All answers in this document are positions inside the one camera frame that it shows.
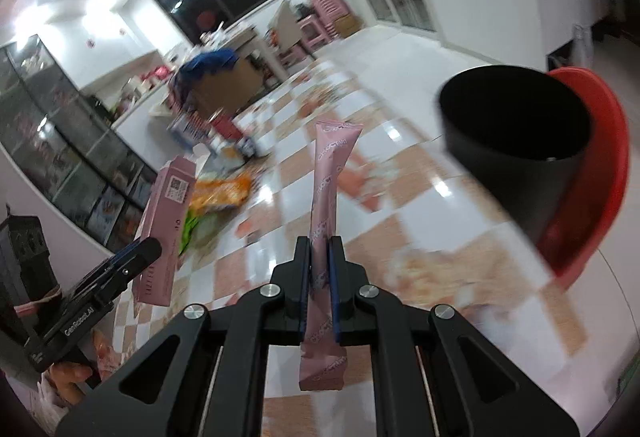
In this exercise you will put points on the black round trash bin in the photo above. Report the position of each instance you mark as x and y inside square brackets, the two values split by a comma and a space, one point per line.
[520, 133]

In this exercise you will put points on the orange snack bag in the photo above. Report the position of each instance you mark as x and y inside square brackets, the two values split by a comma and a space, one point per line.
[210, 195]

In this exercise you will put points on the red soda can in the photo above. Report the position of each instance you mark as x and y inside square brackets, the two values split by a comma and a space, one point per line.
[223, 124]

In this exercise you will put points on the blue white drink carton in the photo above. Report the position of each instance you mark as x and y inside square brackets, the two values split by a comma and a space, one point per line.
[187, 132]

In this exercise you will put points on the white dining table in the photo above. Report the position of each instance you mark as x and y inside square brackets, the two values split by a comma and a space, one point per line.
[245, 39]

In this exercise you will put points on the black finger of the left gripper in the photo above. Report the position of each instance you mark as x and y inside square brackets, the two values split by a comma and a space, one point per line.
[137, 256]

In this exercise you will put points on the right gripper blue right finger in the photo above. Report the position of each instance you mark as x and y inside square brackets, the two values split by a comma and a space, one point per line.
[351, 326]

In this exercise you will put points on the pink plastic stools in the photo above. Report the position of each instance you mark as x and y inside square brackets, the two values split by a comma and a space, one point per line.
[318, 28]

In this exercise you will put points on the white plastic bag on floor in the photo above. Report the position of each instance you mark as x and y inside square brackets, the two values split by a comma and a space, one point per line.
[581, 53]

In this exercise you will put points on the pink sachet packet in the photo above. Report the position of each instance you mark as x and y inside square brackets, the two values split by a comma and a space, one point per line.
[322, 361]

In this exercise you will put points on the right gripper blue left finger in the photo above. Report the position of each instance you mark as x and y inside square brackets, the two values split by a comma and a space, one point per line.
[288, 319]

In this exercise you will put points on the glass display cabinet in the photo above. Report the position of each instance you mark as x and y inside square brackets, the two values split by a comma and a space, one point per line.
[67, 150]

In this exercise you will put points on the green plastic bag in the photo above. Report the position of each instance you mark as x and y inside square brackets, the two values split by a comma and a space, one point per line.
[190, 223]

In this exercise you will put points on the red plastic stool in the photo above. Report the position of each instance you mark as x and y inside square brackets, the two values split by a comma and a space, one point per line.
[594, 197]

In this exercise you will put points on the person's left hand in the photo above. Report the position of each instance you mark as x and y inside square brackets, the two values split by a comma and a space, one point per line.
[66, 377]

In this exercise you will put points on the pink carton box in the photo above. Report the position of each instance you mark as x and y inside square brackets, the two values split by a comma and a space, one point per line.
[163, 220]

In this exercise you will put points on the blue cloth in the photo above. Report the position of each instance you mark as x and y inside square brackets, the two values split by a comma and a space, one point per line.
[209, 62]

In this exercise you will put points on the cardboard box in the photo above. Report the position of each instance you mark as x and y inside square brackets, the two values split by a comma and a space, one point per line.
[229, 89]

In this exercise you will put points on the beige dining chair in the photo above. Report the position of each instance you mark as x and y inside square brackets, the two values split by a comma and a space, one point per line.
[285, 35]

